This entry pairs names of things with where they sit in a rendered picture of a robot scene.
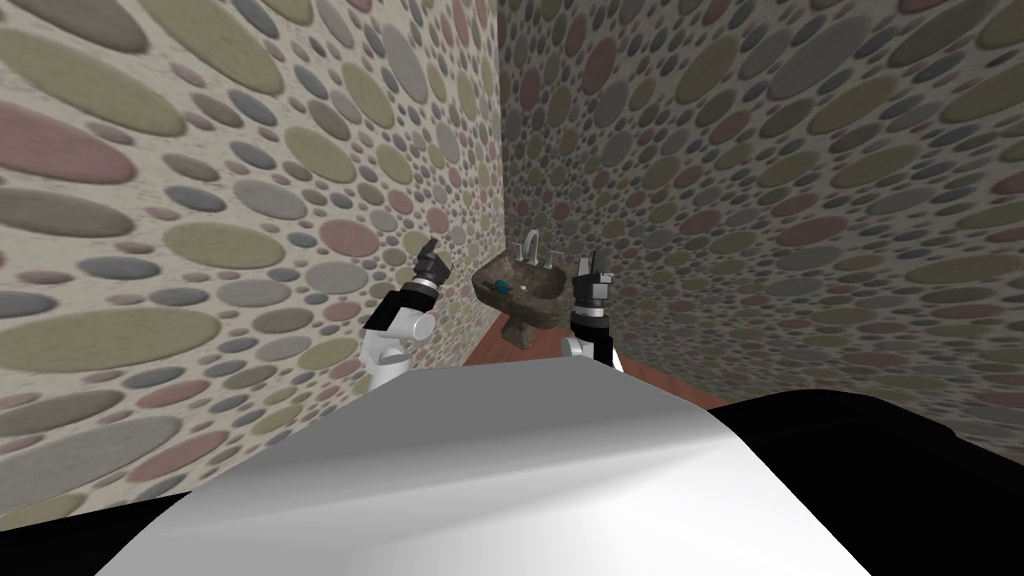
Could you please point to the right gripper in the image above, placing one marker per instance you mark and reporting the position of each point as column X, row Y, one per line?
column 592, row 286

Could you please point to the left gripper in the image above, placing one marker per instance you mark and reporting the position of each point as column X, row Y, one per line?
column 432, row 266

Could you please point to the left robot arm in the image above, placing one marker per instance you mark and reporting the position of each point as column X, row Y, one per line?
column 394, row 352

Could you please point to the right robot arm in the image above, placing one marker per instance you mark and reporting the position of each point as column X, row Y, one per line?
column 816, row 488

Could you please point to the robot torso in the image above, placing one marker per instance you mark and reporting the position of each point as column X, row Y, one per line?
column 496, row 480

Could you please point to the brown stone pedestal sink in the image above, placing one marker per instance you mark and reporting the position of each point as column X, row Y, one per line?
column 524, row 308

